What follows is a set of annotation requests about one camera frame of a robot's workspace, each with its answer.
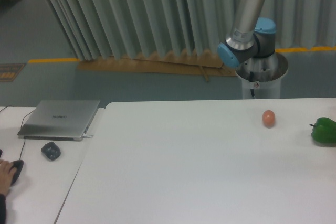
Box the brown egg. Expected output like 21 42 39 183
262 110 276 128

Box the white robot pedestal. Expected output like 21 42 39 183
236 52 289 99

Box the person's bare hand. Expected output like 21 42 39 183
0 160 17 196

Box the grey pleated curtain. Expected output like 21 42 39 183
47 0 335 60

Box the black computer mouse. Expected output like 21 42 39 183
11 159 24 186

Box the black laptop cable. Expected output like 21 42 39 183
0 105 36 127

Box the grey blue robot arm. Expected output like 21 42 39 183
217 0 265 68

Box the dark sleeved forearm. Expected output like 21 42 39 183
0 194 7 224

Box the silver closed laptop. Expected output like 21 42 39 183
17 100 100 141

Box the black round puck device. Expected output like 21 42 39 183
41 142 61 161

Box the green bell pepper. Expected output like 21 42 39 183
310 117 335 147

